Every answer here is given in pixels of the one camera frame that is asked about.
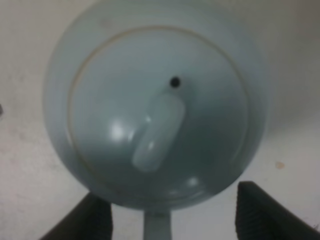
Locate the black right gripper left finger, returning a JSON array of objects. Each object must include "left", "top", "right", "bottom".
[{"left": 42, "top": 193, "right": 112, "bottom": 240}]

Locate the pale blue porcelain teapot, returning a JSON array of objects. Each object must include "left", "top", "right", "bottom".
[{"left": 42, "top": 0, "right": 268, "bottom": 240}]

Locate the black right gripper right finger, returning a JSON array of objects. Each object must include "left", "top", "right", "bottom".
[{"left": 235, "top": 181, "right": 320, "bottom": 240}]

